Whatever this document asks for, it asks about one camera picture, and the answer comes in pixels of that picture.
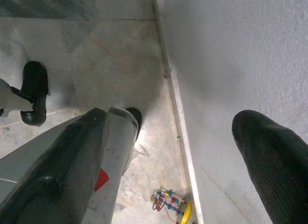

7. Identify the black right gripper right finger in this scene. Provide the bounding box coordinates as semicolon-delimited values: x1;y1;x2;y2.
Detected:
231;109;308;224

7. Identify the white skirting board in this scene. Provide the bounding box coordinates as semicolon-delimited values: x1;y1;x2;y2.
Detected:
153;0;205;224

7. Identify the colourful bead maze toy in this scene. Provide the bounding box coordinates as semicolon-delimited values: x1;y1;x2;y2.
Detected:
151;186;193;224

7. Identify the grey robot right leg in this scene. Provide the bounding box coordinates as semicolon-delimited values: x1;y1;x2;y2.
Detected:
0;107;143;224

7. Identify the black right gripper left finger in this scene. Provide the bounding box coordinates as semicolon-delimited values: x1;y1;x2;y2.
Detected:
0;107;111;224

